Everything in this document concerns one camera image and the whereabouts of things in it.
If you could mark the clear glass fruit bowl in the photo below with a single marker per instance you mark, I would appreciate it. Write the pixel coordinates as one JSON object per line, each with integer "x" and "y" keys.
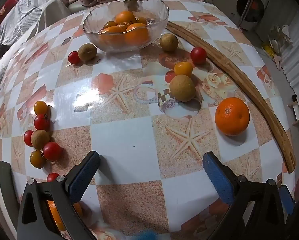
{"x": 156, "y": 12}

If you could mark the dark yellow cherry tomato cluster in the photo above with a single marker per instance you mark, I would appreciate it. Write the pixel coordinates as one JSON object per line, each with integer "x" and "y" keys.
{"x": 37, "y": 159}

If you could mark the oranges inside bowl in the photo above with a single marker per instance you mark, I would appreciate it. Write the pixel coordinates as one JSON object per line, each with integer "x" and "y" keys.
{"x": 125, "y": 30}

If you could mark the orange near table edge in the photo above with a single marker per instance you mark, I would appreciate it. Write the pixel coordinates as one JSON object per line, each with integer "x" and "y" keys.
{"x": 55, "y": 214}

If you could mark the curved wooden stick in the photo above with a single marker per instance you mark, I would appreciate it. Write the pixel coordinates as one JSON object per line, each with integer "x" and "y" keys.
{"x": 247, "y": 87}

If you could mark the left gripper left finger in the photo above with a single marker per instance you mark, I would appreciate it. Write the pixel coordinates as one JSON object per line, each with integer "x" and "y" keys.
{"x": 35, "y": 219}

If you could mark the large orange on table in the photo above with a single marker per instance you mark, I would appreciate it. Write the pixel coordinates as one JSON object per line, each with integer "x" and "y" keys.
{"x": 232, "y": 116}

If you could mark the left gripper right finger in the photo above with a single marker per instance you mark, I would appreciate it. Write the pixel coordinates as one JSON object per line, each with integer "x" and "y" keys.
{"x": 255, "y": 209}

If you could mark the grey white bedding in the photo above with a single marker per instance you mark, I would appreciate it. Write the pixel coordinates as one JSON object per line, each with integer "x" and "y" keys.
{"x": 25, "y": 20}

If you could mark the yellow cherry tomato right group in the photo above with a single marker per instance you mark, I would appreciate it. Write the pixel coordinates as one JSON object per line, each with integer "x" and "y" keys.
{"x": 183, "y": 68}

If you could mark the red cherry tomato cluster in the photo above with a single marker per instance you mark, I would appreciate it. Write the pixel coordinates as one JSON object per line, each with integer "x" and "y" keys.
{"x": 27, "y": 138}
{"x": 52, "y": 151}
{"x": 42, "y": 122}

